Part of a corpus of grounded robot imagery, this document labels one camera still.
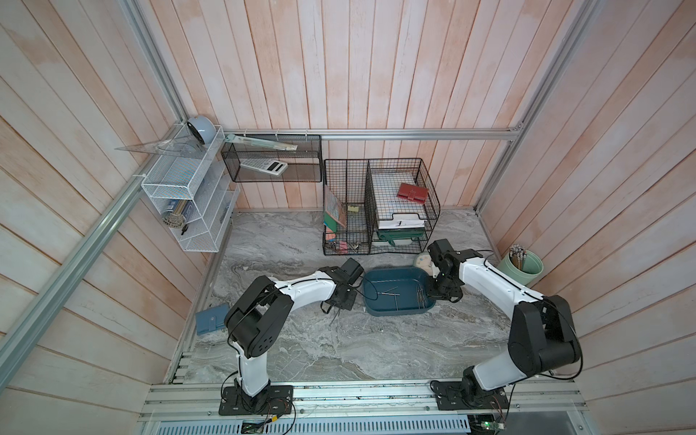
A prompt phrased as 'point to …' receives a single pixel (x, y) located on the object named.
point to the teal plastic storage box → (398, 291)
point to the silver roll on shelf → (175, 220)
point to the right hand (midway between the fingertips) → (433, 292)
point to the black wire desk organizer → (349, 218)
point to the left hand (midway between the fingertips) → (342, 304)
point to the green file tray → (391, 234)
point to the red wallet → (412, 192)
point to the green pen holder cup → (533, 267)
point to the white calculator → (272, 167)
